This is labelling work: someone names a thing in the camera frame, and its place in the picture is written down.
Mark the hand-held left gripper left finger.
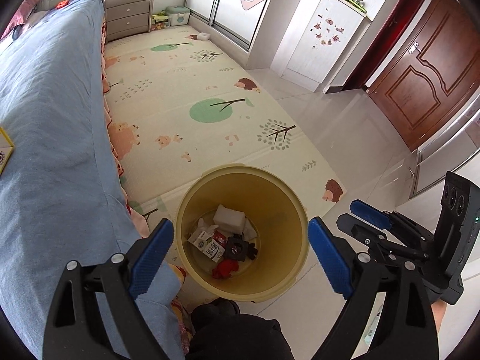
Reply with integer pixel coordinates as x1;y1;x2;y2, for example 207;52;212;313
42;218;188;360

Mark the white foam block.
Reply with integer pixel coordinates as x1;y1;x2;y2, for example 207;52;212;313
214;204;246;233

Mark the bed with blue sheet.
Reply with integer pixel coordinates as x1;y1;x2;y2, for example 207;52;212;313
0;0;186;360

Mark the yellow trash bin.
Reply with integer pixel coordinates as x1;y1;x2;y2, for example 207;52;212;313
175;165;310;302

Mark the green storage box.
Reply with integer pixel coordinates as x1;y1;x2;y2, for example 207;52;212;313
165;5;190;27

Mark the red candy box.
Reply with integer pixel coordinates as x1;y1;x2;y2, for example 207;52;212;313
212;259;240;279

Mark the pink pillow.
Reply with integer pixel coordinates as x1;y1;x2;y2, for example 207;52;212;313
0;0;42;42

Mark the grey nightstand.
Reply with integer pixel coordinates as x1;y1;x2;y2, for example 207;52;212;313
104;0;155;44

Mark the white tissue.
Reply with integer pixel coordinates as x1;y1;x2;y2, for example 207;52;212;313
197;217;260;241

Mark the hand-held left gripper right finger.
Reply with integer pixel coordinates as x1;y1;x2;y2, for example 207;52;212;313
307;216;439;360

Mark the small yellow green basket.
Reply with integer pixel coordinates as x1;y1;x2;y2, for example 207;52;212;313
152;10;169;31

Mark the person's right forearm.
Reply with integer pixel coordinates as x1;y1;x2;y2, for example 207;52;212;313
431;302;449;331

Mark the brown wooden door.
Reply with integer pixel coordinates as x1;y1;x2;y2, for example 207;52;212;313
343;0;480;152

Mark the white cabinet with stickers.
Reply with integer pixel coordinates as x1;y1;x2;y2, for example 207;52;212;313
247;0;370;92

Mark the white panelled cabinet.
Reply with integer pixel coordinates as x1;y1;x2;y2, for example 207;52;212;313
407;109;480;199

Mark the yellow drink carton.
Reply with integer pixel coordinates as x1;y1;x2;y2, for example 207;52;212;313
0;127;16;176

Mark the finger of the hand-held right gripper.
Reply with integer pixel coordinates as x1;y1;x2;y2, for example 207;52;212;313
350;199;436;249
336;213;428;267

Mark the white green milk carton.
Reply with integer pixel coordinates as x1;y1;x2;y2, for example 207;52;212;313
187;229;227;261

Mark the floral bed skirt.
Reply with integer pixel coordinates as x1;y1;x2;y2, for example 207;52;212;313
99;19;196;360

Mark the person's leg in black trousers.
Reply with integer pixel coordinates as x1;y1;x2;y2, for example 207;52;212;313
185;300;297;360

